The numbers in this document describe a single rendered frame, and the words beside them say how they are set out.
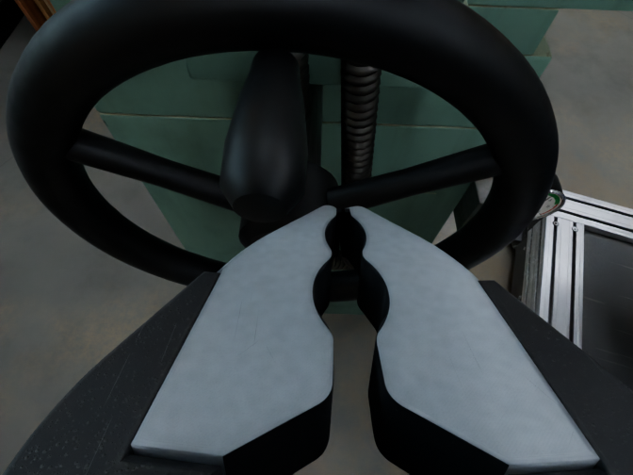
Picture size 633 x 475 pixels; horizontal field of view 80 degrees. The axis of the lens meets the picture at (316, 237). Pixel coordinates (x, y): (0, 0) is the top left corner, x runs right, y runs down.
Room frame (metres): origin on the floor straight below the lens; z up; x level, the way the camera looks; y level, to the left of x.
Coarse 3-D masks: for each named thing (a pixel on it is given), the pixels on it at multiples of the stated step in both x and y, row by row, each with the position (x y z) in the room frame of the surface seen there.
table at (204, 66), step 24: (480, 0) 0.30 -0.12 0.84; (504, 0) 0.30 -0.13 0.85; (528, 0) 0.30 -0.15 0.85; (552, 0) 0.30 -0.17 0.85; (576, 0) 0.30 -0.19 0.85; (600, 0) 0.30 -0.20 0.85; (624, 0) 0.30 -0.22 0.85; (192, 72) 0.20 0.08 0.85; (216, 72) 0.20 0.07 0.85; (240, 72) 0.20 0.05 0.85; (312, 72) 0.20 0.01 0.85; (336, 72) 0.20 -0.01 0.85; (384, 72) 0.20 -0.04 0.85
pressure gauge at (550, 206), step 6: (558, 180) 0.26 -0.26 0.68; (552, 186) 0.25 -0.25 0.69; (558, 186) 0.25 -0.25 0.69; (552, 192) 0.24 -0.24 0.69; (558, 192) 0.24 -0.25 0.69; (546, 198) 0.24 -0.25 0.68; (552, 198) 0.24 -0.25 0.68; (558, 198) 0.24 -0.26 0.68; (564, 198) 0.24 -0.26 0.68; (546, 204) 0.24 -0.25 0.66; (552, 204) 0.24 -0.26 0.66; (558, 204) 0.24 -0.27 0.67; (564, 204) 0.24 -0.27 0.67; (540, 210) 0.24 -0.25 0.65; (546, 210) 0.24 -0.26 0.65; (552, 210) 0.24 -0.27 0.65; (558, 210) 0.24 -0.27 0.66; (540, 216) 0.24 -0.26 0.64; (546, 216) 0.24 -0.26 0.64
